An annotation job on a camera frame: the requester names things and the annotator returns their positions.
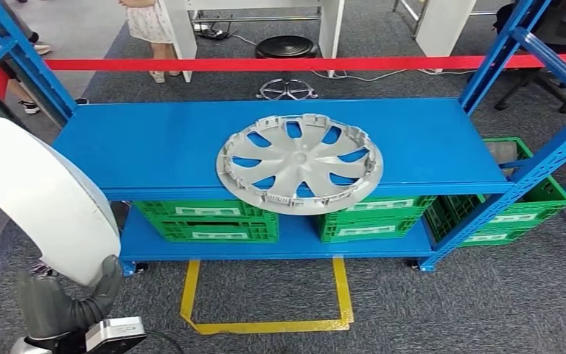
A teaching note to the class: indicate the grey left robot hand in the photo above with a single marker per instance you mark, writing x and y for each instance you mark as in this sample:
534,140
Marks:
48,308

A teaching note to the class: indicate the white curved plastic part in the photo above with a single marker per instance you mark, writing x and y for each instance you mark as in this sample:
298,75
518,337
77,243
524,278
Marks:
34,195

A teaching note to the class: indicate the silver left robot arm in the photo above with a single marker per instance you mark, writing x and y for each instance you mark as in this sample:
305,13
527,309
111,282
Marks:
24,348

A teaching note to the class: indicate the blue metal shelf rack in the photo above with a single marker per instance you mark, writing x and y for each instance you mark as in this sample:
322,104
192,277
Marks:
166,146

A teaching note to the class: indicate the person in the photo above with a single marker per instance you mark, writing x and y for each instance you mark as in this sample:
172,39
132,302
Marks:
148,22
30,107

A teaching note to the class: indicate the yellow floor tape square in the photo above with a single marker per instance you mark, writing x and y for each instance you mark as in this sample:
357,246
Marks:
263,326

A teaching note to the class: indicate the grey wheel hubcap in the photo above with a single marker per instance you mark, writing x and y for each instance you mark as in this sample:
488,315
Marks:
300,159

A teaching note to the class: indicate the black power strip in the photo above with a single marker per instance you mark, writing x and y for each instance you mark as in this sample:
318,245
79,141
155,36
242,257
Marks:
213,33

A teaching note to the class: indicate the red barrier tape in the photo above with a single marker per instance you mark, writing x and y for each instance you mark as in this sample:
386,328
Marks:
263,64

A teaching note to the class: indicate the black round stool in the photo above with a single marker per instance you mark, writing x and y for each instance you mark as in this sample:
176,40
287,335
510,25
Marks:
285,47

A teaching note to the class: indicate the white desk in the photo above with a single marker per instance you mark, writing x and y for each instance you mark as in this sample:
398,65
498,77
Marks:
441,24
332,24

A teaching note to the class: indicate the grey slab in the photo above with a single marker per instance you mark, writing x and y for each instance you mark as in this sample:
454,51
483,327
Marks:
501,152

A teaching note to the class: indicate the black office chair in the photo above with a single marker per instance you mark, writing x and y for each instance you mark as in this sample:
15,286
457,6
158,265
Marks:
551,83

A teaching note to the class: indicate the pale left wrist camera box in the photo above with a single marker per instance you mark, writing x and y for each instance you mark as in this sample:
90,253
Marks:
117,334

